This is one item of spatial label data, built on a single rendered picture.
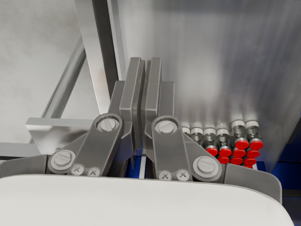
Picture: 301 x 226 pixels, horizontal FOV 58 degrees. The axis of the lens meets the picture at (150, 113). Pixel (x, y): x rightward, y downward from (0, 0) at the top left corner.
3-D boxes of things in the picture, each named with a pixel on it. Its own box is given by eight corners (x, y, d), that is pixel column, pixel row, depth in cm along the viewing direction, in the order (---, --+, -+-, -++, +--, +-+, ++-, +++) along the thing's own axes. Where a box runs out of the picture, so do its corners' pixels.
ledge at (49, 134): (105, 161, 62) (103, 169, 60) (49, 158, 63) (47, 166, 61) (94, 119, 52) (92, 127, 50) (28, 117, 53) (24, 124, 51)
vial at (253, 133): (256, 129, 47) (261, 150, 44) (243, 128, 47) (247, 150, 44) (259, 120, 45) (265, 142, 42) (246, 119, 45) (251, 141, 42)
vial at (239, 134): (242, 128, 47) (247, 149, 44) (230, 128, 47) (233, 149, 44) (245, 119, 45) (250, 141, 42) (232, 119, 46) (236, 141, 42)
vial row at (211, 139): (253, 137, 48) (258, 158, 45) (152, 133, 50) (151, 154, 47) (256, 129, 47) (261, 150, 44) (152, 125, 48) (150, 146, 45)
